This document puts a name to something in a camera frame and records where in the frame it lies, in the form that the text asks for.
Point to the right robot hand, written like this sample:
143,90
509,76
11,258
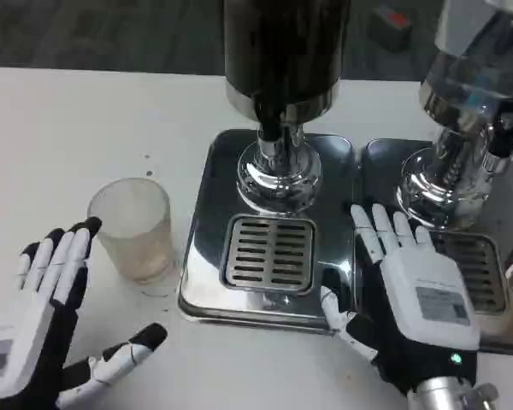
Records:
423,307

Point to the clear ribbed glass cup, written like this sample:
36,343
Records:
134,235

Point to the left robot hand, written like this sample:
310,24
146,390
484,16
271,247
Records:
51,294

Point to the clear drink dispenser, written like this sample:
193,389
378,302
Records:
461,171

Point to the right silver robot forearm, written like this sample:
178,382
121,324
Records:
451,395

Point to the black box with red label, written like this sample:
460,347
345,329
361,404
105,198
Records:
391,25

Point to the steel drip tray grid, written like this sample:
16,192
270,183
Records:
268,252
474,269

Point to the dark drink dispenser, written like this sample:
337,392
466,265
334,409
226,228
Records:
278,171

